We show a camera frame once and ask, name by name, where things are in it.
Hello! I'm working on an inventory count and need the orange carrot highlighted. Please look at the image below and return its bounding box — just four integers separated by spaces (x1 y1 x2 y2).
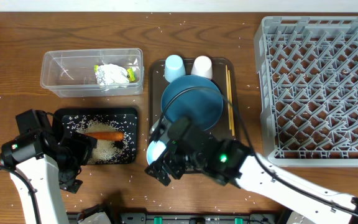
85 131 124 141

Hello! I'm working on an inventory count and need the black plastic tray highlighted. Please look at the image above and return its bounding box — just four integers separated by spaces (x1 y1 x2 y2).
52 108 138 155

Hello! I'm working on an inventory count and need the light blue cup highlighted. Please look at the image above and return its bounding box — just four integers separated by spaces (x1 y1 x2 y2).
164 55 186 83

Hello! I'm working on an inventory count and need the light blue bowl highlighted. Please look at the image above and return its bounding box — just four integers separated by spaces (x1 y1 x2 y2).
146 140 166 165

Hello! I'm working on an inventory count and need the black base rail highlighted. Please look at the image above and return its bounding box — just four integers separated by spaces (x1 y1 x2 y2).
67 212 279 224

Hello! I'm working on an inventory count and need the wooden chopstick left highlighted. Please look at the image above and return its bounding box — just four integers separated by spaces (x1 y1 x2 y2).
225 65 232 131

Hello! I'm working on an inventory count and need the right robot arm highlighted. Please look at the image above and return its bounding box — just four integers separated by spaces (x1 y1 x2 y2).
145 117 358 223

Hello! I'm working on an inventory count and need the white cup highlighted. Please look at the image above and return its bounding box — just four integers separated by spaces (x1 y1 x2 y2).
191 55 213 80

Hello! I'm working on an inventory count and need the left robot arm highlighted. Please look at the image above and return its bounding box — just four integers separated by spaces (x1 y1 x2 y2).
0 129 97 223

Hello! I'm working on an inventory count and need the white wrapper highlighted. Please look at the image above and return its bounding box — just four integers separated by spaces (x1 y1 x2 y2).
96 63 131 86

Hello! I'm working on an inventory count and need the dark blue plate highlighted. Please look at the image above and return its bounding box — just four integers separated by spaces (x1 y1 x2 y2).
161 75 224 130

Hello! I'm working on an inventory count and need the dark brown serving tray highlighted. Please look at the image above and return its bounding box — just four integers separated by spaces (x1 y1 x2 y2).
149 58 241 140

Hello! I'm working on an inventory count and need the wooden chopstick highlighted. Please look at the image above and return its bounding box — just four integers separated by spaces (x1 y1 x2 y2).
228 70 235 136
225 65 232 131

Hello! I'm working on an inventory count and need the wooden chopstick right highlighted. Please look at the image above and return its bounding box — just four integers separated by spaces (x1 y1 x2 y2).
228 70 235 136

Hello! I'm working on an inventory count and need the pile of white rice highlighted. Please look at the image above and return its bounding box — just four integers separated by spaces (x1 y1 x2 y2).
62 113 138 165

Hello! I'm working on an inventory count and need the clear plastic container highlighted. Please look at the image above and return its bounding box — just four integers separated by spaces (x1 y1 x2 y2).
40 48 144 98

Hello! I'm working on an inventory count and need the grey dishwasher rack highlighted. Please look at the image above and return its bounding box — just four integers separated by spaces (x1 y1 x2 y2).
254 16 358 167

